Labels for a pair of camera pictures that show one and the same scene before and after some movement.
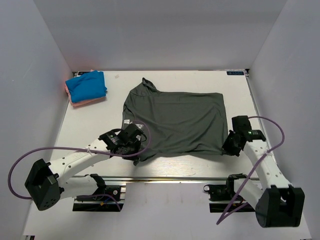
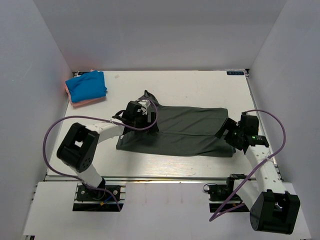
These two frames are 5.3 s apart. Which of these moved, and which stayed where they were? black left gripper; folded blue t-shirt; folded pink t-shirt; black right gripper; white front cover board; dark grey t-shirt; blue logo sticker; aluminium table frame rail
Moved: black right gripper; dark grey t-shirt; black left gripper
Stayed: blue logo sticker; folded pink t-shirt; white front cover board; folded blue t-shirt; aluminium table frame rail
